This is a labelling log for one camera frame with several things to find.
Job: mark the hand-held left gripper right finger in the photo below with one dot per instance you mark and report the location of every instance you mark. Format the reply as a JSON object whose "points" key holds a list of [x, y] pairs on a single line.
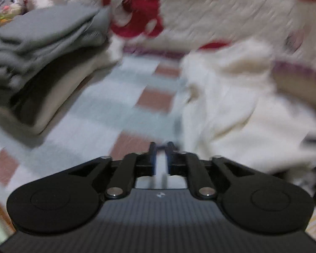
{"points": [[171, 163]]}

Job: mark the bear-print quilted bedspread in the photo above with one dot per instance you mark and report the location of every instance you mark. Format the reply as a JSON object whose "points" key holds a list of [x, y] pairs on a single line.
{"points": [[226, 13]]}

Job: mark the white waffle garment green trim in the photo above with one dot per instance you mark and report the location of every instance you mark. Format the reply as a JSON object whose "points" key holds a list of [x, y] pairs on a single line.
{"points": [[239, 126]]}

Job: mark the printed floor mat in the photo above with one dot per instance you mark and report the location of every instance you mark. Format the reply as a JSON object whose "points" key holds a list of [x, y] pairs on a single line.
{"points": [[108, 89]]}

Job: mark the beige bed base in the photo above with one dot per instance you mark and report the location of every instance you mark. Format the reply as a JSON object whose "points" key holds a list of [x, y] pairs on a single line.
{"points": [[300, 87]]}

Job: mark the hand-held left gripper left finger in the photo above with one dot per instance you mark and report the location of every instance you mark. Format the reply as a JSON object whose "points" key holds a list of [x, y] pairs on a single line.
{"points": [[152, 160]]}

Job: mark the dark grey folded garment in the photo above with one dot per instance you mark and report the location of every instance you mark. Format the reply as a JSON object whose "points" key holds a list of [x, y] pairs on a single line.
{"points": [[31, 102]]}

